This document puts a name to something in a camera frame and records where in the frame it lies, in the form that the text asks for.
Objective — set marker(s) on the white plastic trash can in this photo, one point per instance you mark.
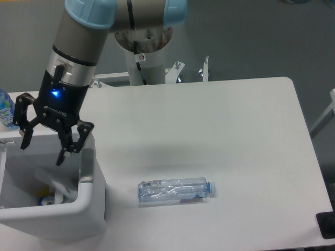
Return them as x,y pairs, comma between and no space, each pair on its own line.
19,188

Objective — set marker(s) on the white metal bracket right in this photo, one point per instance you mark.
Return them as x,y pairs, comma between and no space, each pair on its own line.
180,73

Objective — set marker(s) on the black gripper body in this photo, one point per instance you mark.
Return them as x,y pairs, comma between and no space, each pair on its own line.
58,104

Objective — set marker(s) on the yellow snack package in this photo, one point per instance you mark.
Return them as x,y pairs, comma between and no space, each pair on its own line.
46,196

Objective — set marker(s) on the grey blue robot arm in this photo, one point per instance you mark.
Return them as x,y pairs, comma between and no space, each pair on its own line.
76,50

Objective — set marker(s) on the crushed clear water bottle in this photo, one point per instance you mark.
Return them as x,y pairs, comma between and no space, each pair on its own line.
166,191

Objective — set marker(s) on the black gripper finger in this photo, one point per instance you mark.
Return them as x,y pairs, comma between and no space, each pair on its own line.
84,129
20,118

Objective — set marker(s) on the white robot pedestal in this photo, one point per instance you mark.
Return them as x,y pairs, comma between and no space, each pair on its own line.
145,54

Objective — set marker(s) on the white metal bracket left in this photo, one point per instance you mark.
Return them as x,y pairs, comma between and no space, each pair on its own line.
110,80

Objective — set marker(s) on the blue labelled water bottle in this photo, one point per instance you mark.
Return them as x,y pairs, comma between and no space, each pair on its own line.
7,110

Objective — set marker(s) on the white frame at right edge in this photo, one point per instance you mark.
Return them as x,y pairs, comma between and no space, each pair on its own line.
326,116

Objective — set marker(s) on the white metal bracket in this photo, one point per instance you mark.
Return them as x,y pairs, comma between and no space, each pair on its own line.
110,80
180,73

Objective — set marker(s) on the clear plastic bag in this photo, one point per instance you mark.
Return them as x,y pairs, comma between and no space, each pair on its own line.
59,182

